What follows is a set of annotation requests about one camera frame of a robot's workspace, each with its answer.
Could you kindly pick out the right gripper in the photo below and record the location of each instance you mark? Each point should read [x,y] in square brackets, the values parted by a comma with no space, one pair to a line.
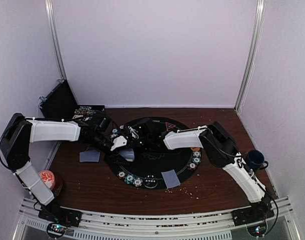
[131,141]

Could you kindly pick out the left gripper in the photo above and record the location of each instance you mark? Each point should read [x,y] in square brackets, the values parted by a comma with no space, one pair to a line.
[116,153]

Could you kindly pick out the grey card deck box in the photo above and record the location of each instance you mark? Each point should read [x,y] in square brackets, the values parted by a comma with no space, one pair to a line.
[128,154]

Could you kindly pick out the red triangle marker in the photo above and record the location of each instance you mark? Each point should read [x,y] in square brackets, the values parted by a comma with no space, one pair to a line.
[169,126]

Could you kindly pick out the red chip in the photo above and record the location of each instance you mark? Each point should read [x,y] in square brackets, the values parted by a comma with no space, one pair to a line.
[121,175]
[192,166]

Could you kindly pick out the dealt card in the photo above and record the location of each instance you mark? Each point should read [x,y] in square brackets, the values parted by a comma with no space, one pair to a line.
[171,179]

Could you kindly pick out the orange big blind button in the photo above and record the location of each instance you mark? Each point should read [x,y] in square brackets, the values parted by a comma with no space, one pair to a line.
[195,149]

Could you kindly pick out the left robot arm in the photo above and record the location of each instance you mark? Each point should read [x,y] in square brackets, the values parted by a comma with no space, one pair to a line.
[26,140]

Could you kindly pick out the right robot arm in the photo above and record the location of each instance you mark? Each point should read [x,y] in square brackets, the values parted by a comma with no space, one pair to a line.
[221,151]

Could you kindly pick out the round black poker mat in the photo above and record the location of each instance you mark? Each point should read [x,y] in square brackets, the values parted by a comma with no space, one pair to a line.
[153,163]

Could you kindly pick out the leftover cards on table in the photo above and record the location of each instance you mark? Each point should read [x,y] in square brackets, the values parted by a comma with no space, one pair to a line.
[90,156]

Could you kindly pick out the black poker set case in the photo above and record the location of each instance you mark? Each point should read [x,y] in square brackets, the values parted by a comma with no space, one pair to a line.
[60,103]

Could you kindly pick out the red patterned tin can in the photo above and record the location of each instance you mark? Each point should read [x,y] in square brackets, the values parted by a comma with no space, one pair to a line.
[53,180]

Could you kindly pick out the dark blue mug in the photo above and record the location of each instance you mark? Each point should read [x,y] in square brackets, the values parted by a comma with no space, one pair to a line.
[256,160]

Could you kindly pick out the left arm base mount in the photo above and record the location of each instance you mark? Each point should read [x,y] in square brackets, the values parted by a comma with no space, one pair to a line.
[58,225]

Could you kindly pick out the aluminium front rail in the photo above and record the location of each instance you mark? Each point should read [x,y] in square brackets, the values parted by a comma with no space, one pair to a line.
[216,225]

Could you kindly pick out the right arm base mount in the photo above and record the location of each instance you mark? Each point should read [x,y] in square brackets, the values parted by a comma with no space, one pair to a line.
[254,219]

